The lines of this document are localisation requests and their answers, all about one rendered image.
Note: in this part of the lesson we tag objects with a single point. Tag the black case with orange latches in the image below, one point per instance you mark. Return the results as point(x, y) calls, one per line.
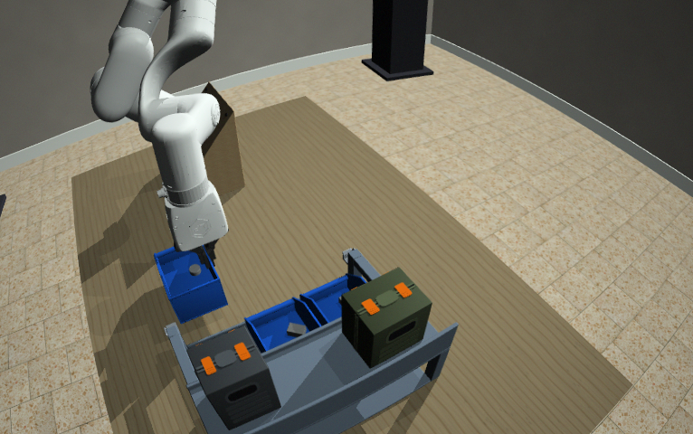
point(234, 377)

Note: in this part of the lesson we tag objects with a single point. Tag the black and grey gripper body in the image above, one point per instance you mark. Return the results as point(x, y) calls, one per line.
point(198, 223)

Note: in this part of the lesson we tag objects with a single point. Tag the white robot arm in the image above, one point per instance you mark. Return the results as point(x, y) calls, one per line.
point(181, 124)

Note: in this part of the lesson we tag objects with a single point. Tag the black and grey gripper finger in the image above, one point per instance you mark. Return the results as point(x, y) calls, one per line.
point(209, 247)
point(201, 255)

